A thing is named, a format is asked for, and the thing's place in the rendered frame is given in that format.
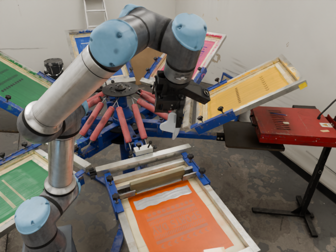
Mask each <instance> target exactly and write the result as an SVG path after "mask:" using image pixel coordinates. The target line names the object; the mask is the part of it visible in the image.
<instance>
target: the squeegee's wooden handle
mask: <svg viewBox="0 0 336 252"><path fill-rule="evenodd" d="M183 175H185V169H184V168H183V167H181V168H177V169H174V170H170V171H167V172H163V173H160V174H156V175H153V176H149V177H146V178H143V179H139V180H136V181H132V182H130V183H129V185H130V191H133V190H135V193H137V192H138V191H141V190H144V189H148V188H151V187H154V186H158V185H161V184H164V183H167V182H171V181H174V180H177V179H182V178H183Z"/></svg>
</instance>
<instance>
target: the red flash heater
mask: <svg viewBox="0 0 336 252"><path fill-rule="evenodd" d="M250 111H251V112H250V115H252V114H253V117H251V119H252V122H253V124H255V125H257V127H258V128H256V127H255V126H254V128H255V132H256V135H257V138H258V141H259V143H269V144H284V145H299V146H314V147H329V148H336V122H335V121H334V120H333V118H332V117H331V116H330V115H329V114H328V115H327V116H324V115H323V114H322V115H321V117H320V119H317V117H318V116H319V114H320V113H321V112H320V111H319V109H310V108H291V107H272V106H257V107H255V108H253V109H251V110H250ZM273 113H276V114H273ZM280 114H283V115H280ZM283 122H289V124H284V123H283Z"/></svg>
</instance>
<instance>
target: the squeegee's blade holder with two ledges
mask: <svg viewBox="0 0 336 252"><path fill-rule="evenodd" d="M179 181H181V179H180V178H179V179H176V180H173V181H170V182H166V183H163V184H160V185H156V186H153V187H150V188H147V189H143V190H140V191H137V192H136V193H137V194H140V193H144V192H147V191H150V190H153V189H157V188H160V187H163V186H166V185H170V184H173V183H176V182H179Z"/></svg>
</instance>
